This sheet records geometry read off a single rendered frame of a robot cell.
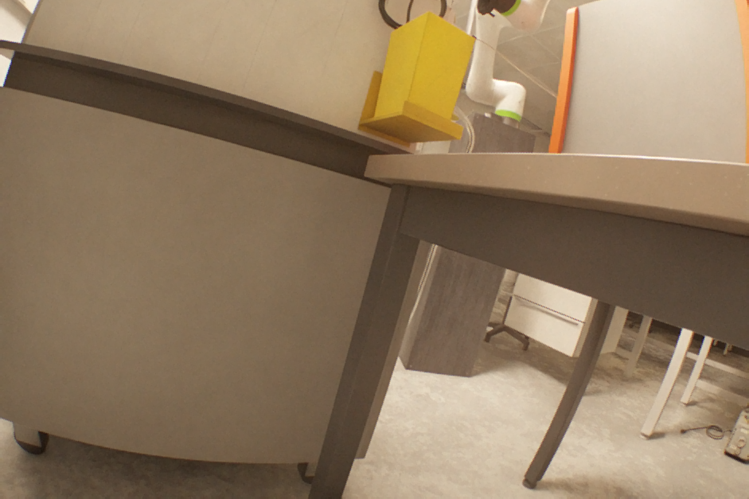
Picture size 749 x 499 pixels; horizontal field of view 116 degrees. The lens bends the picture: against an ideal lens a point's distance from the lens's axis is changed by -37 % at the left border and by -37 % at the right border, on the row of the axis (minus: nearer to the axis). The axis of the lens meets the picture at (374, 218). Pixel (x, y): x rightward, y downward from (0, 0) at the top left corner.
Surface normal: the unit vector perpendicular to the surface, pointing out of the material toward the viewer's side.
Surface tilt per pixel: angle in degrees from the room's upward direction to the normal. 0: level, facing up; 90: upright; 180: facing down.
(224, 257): 90
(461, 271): 90
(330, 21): 90
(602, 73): 90
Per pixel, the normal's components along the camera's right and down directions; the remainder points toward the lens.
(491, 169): -0.86, -0.21
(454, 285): 0.14, 0.06
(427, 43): 0.43, 0.19
